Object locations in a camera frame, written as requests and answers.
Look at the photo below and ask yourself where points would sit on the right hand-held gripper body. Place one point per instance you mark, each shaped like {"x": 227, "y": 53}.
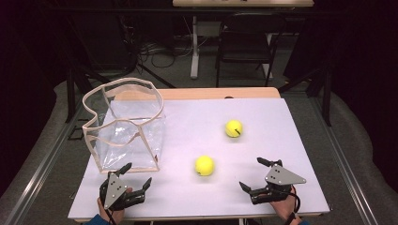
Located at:
{"x": 280, "y": 178}

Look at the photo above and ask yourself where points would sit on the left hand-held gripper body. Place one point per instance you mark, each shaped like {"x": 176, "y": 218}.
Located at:
{"x": 113, "y": 189}

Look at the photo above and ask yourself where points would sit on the clear plastic bag beige trim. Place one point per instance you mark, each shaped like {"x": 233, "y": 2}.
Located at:
{"x": 131, "y": 146}

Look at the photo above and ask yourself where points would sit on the yellow tennis ball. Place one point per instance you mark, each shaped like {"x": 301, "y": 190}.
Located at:
{"x": 233, "y": 126}
{"x": 204, "y": 165}

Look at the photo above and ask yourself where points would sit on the person's left hand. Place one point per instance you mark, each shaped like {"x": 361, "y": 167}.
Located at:
{"x": 116, "y": 215}

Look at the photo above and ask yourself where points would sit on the person's right hand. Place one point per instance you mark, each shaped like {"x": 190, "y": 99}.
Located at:
{"x": 283, "y": 208}

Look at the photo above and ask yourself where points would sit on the wooden table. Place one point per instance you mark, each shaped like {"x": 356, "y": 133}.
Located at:
{"x": 219, "y": 93}

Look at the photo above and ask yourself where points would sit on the black metal stand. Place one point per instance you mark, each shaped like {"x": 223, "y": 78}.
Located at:
{"x": 327, "y": 100}
{"x": 70, "y": 93}

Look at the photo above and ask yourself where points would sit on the black chair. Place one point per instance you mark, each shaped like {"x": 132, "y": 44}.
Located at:
{"x": 244, "y": 47}

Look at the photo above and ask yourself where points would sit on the dark curtain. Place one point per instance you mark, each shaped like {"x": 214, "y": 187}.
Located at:
{"x": 369, "y": 78}
{"x": 22, "y": 93}

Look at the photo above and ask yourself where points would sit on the white-legged desk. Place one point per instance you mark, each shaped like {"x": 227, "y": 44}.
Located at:
{"x": 195, "y": 47}

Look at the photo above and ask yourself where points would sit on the metal floor rail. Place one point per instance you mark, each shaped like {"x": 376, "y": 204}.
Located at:
{"x": 344, "y": 162}
{"x": 34, "y": 175}

